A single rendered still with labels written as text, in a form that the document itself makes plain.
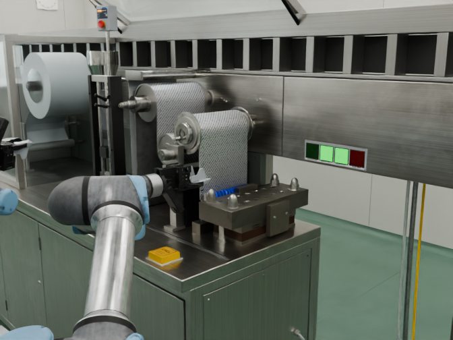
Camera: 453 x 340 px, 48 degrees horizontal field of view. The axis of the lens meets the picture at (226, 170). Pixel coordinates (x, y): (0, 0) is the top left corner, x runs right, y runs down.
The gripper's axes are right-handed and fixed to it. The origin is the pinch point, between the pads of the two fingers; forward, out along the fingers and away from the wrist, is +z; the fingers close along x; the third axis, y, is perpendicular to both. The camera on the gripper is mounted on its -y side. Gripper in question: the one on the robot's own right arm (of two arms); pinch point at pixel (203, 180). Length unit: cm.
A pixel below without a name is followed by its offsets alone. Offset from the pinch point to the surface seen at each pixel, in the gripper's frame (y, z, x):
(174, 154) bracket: 8.9, -6.7, 7.9
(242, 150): 8.3, 18.9, -0.2
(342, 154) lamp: 10.1, 29.9, -36.2
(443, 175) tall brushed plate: 9, 31, -70
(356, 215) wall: -95, 264, 97
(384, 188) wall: -66, 264, 72
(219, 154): 8.4, 7.2, -0.2
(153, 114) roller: 21.0, -1.5, 26.7
